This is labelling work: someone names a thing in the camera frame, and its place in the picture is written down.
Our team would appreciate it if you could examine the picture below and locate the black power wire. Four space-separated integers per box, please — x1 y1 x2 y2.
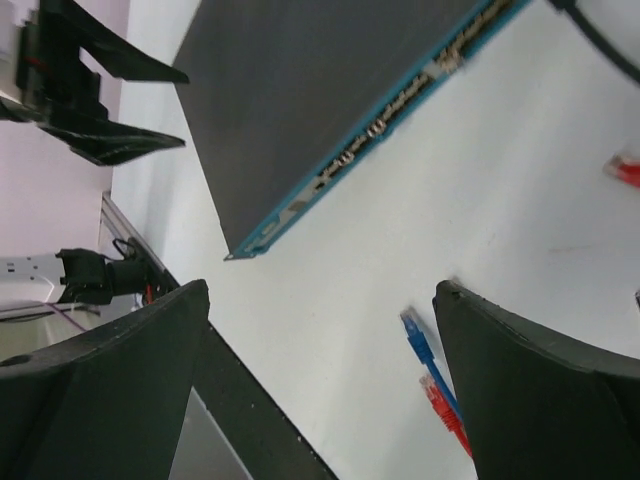
547 0 640 86

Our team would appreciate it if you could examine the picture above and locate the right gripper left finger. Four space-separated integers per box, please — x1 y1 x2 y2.
1 280 209 479

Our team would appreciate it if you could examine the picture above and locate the blue ethernet cable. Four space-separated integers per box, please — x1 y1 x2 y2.
398 307 464 419

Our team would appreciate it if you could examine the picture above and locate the aluminium frame rail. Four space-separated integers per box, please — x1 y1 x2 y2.
101 192 179 294

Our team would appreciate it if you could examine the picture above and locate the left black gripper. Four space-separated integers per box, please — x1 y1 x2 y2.
1 1 190 166

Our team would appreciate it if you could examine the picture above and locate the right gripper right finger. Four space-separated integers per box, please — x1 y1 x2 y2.
433 280 639 479

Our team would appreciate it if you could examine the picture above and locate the black network switch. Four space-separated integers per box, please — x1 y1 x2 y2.
175 1 523 260

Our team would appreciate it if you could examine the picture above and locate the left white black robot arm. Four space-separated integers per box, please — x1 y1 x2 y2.
1 1 189 305

